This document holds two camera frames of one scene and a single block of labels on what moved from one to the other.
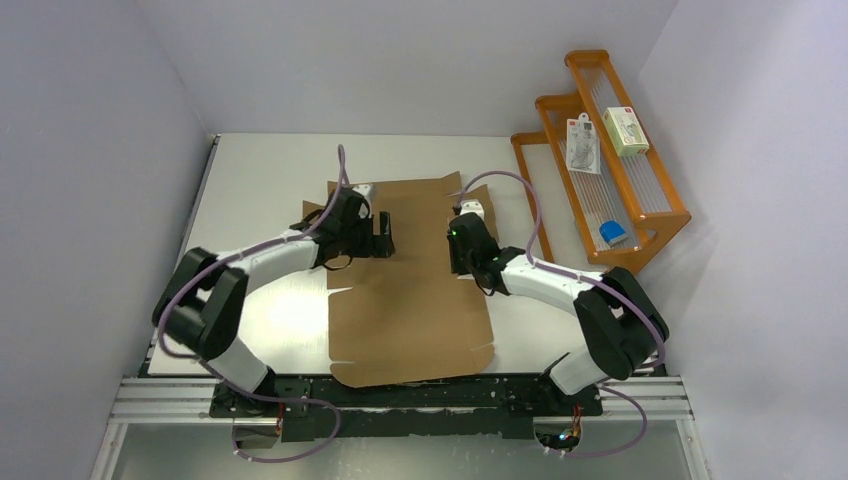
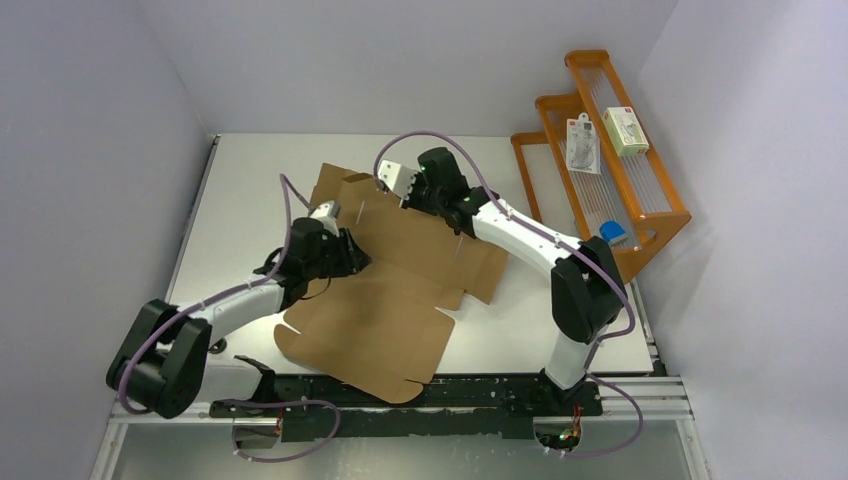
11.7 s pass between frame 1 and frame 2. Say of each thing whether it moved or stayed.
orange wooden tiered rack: stayed
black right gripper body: moved
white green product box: stayed
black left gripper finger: moved
